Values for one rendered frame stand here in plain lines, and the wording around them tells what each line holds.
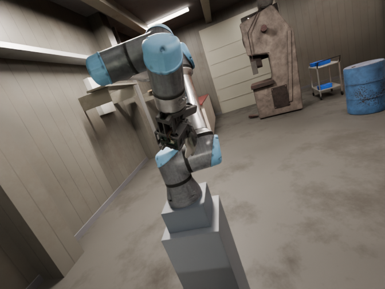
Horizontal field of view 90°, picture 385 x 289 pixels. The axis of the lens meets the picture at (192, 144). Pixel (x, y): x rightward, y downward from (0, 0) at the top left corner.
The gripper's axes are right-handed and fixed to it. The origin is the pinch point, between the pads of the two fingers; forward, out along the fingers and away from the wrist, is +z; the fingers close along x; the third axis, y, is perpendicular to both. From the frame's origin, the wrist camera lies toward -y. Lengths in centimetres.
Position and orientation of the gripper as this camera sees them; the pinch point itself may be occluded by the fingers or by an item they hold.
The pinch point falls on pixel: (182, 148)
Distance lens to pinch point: 64.4
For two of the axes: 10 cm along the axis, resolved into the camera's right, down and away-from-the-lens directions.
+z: 0.5, 6.3, 7.8
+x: 9.2, 2.8, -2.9
